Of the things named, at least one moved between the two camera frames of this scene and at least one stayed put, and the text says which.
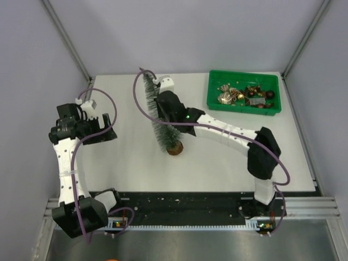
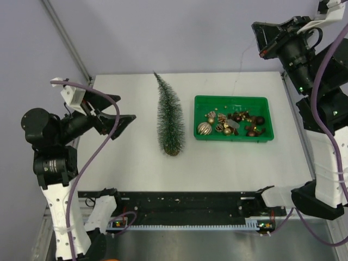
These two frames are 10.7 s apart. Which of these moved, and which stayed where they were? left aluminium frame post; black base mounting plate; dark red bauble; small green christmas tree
Moved: small green christmas tree; dark red bauble
Stayed: black base mounting plate; left aluminium frame post
